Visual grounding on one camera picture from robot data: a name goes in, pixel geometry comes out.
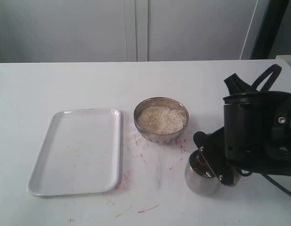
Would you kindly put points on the brown wooden spoon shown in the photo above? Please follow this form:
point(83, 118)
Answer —
point(201, 160)

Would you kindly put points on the stainless steel cup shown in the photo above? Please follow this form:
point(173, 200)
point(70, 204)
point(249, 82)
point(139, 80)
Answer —
point(200, 179)

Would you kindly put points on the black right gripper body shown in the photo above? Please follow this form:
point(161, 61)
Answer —
point(256, 136)

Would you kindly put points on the white rectangular tray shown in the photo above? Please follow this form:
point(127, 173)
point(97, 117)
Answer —
point(81, 153)

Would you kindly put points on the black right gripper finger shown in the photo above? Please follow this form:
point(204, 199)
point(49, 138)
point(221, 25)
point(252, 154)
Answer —
point(212, 149)

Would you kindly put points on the white cabinet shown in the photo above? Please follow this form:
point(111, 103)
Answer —
point(128, 30)

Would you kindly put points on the white rice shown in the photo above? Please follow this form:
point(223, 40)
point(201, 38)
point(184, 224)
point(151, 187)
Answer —
point(160, 120)

